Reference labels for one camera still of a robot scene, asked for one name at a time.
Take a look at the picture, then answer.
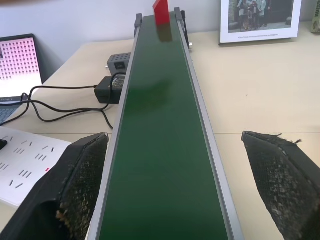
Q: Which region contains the red rectangular block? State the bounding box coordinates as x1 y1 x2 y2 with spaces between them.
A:
152 0 171 26

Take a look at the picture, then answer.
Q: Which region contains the black power adapter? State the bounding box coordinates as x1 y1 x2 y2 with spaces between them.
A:
93 75 127 105

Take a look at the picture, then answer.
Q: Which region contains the green conveyor belt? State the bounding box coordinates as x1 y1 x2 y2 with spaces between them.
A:
86 6 245 240

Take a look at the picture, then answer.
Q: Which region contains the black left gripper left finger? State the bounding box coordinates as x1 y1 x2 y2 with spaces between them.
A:
0 132 110 240

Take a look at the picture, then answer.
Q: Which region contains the white framed photograph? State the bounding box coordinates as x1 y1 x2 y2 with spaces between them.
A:
218 0 302 46

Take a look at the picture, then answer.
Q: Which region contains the white power strip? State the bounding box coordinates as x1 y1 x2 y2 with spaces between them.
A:
0 126 73 207

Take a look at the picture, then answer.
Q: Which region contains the grey control box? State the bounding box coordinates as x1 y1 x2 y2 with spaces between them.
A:
104 52 133 75

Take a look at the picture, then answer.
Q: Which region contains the black power cable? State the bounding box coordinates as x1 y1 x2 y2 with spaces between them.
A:
0 71 126 130

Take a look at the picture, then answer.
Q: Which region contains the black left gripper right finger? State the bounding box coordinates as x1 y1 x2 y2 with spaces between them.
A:
241 130 320 240

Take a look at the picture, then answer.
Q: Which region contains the green printed box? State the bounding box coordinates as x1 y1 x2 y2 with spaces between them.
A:
310 0 320 33

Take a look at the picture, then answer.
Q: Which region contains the open laptop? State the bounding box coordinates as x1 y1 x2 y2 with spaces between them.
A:
0 33 44 127

